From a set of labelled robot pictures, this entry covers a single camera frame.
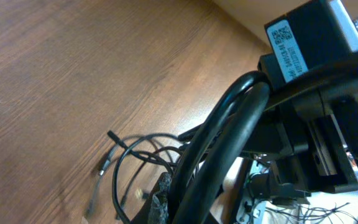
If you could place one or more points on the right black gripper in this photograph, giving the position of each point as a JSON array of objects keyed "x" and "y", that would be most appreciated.
[{"x": 310, "y": 142}]

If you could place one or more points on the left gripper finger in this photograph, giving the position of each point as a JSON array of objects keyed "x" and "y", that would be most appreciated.
[{"x": 155, "y": 208}]

